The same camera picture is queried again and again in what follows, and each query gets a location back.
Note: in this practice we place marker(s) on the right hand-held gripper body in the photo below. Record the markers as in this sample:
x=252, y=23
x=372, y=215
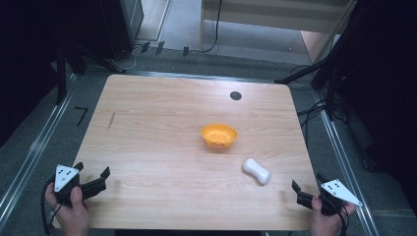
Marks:
x=337, y=190

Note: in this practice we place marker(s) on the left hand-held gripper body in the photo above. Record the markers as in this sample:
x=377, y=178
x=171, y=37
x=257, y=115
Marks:
x=62, y=177

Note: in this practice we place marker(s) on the white peanut-shaped bottle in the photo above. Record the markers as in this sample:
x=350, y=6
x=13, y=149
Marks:
x=256, y=170

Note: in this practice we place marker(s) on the orange plastic bowl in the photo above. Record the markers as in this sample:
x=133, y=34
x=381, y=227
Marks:
x=219, y=135

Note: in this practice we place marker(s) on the person's right hand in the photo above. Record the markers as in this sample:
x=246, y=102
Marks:
x=323, y=224

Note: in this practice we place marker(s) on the person's left hand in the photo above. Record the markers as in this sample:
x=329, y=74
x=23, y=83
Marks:
x=73, y=218

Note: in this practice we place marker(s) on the black metal stand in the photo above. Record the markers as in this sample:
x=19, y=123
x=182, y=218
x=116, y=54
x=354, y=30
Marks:
x=331, y=85
x=61, y=75

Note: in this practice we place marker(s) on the dark round table grommet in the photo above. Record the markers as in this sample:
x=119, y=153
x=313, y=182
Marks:
x=235, y=95

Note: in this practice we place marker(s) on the black cabinet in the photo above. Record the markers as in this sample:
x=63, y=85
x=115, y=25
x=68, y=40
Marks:
x=121, y=23

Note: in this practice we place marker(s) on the white cabinet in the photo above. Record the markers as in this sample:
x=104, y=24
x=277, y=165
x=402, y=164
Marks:
x=278, y=16

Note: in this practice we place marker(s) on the metal floor rail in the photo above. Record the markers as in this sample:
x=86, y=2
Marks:
x=163, y=19
x=32, y=154
x=344, y=170

